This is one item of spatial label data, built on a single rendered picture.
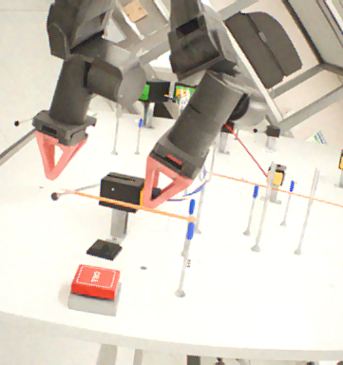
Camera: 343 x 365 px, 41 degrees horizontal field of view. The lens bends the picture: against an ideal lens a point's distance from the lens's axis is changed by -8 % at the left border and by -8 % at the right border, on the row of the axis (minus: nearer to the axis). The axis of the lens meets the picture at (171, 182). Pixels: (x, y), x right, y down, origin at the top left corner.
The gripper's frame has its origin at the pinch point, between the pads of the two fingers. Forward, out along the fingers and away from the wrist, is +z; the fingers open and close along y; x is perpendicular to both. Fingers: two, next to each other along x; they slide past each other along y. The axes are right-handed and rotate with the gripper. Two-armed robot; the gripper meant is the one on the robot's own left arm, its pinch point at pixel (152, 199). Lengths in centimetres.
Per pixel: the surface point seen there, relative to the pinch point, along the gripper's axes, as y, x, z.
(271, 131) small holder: 77, -18, -4
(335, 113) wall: 795, -185, 18
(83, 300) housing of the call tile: -21.4, 0.2, 5.6
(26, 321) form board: -25.6, 4.3, 9.8
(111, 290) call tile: -20.5, -1.8, 2.8
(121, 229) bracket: -1.0, 1.5, 6.3
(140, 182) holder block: 0.1, 2.7, -1.1
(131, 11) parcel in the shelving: 672, 196, 46
